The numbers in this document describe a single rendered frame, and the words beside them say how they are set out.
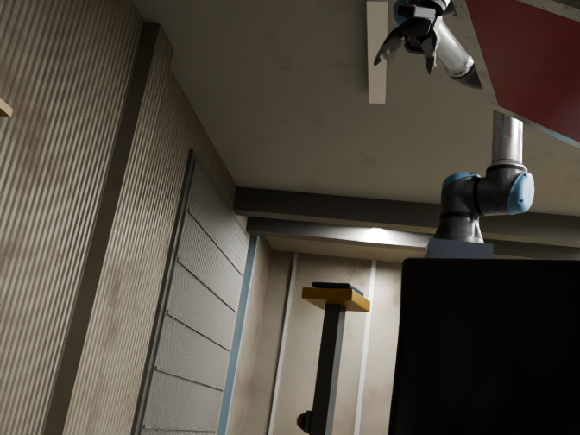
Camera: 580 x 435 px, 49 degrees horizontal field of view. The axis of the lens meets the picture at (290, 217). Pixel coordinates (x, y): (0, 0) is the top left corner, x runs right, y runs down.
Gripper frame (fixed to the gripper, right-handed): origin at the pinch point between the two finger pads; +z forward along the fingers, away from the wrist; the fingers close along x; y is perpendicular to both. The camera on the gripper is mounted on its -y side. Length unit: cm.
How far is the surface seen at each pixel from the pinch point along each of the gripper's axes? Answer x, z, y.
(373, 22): 124, -122, 177
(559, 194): 48, -156, 495
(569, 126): -37.8, -1.9, 18.8
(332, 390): -11, 77, 11
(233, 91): 264, -90, 248
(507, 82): -23.1, -5.8, 9.5
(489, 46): -20.9, -6.4, -4.4
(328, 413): -12, 82, 11
